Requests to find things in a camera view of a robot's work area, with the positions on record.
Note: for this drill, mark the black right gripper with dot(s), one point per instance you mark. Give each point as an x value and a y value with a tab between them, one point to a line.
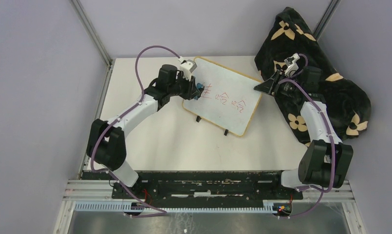
265	87

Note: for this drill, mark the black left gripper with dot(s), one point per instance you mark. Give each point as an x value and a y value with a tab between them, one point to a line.
190	85

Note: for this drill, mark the yellow framed whiteboard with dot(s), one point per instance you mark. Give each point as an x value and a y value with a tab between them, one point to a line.
228	100

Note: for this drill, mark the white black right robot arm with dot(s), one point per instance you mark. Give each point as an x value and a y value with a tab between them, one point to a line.
326	160

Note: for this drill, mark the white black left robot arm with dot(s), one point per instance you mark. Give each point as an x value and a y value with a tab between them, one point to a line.
107	139

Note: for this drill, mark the black floral blanket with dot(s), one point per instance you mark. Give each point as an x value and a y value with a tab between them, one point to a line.
348	106

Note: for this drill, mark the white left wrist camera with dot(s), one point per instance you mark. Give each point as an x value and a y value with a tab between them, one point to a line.
187	67

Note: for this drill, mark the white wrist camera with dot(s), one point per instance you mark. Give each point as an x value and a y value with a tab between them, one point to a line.
187	67
291	63

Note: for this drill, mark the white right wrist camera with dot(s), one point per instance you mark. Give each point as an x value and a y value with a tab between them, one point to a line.
291	63

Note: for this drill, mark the black metal base plate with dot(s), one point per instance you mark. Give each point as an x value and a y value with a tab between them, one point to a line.
220	189

